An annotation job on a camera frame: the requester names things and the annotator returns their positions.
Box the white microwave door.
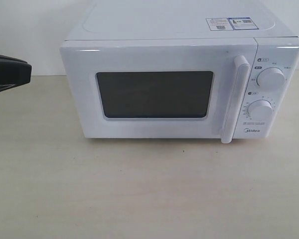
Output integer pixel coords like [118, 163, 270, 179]
[60, 38, 258, 143]

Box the blue label sticker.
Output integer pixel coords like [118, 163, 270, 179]
[228, 17, 259, 30]

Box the white Midea microwave oven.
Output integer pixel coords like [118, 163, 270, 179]
[64, 0, 299, 139]

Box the white label sticker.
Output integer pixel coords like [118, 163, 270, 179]
[206, 18, 234, 31]

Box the upper white control knob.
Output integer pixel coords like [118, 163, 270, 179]
[256, 67, 286, 91]

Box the lower white timer knob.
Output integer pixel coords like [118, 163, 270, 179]
[247, 100, 273, 120]

